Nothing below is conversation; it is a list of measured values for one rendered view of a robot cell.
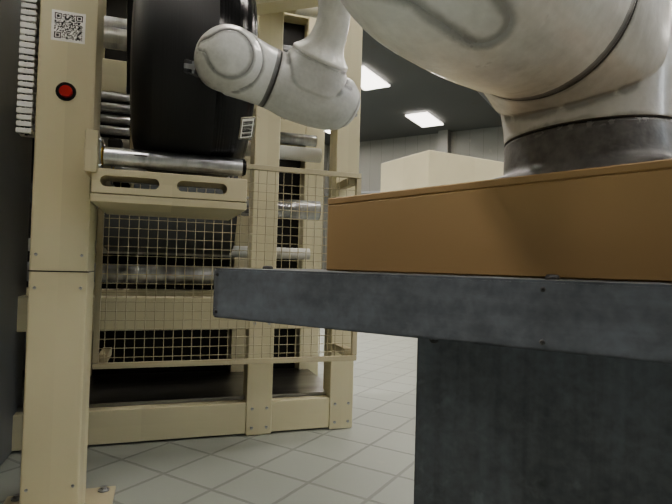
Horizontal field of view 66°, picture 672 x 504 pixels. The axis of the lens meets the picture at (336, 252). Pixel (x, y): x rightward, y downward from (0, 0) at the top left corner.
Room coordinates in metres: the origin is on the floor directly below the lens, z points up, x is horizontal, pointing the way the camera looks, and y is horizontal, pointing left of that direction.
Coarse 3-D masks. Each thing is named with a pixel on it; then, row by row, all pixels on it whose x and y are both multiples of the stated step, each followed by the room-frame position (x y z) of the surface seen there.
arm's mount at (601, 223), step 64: (384, 192) 0.42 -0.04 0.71; (448, 192) 0.39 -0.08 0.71; (512, 192) 0.37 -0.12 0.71; (576, 192) 0.34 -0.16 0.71; (640, 192) 0.33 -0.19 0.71; (384, 256) 0.42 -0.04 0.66; (448, 256) 0.39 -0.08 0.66; (512, 256) 0.37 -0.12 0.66; (576, 256) 0.34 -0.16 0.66; (640, 256) 0.33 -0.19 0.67
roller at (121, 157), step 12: (108, 156) 1.23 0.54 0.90; (120, 156) 1.23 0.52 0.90; (132, 156) 1.24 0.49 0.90; (144, 156) 1.25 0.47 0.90; (156, 156) 1.26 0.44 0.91; (168, 156) 1.27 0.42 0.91; (180, 156) 1.28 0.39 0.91; (192, 156) 1.29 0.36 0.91; (204, 156) 1.30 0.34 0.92; (144, 168) 1.27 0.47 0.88; (156, 168) 1.27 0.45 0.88; (168, 168) 1.28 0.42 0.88; (180, 168) 1.28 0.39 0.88; (192, 168) 1.29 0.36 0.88; (204, 168) 1.30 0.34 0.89; (216, 168) 1.31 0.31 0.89; (228, 168) 1.31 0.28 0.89; (240, 168) 1.32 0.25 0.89
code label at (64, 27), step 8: (56, 16) 1.26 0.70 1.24; (64, 16) 1.26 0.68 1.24; (72, 16) 1.27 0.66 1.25; (80, 16) 1.27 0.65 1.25; (56, 24) 1.26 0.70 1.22; (64, 24) 1.26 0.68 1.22; (72, 24) 1.27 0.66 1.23; (80, 24) 1.27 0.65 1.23; (56, 32) 1.26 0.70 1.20; (64, 32) 1.26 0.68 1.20; (72, 32) 1.27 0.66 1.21; (80, 32) 1.27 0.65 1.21; (64, 40) 1.26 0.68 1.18; (72, 40) 1.27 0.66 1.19; (80, 40) 1.27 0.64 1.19
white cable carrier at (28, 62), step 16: (32, 0) 1.25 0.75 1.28; (32, 16) 1.27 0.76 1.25; (32, 32) 1.25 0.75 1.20; (32, 48) 1.25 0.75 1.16; (32, 64) 1.25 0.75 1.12; (32, 80) 1.25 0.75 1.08; (32, 96) 1.25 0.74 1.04; (32, 112) 1.25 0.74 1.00; (16, 128) 1.24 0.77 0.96; (32, 128) 1.27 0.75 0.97
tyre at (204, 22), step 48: (144, 0) 1.17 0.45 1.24; (192, 0) 1.18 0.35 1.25; (240, 0) 1.23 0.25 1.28; (144, 48) 1.16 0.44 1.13; (192, 48) 1.17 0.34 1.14; (144, 96) 1.19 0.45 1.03; (192, 96) 1.20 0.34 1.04; (144, 144) 1.28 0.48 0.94; (192, 144) 1.28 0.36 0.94; (240, 144) 1.33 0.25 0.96
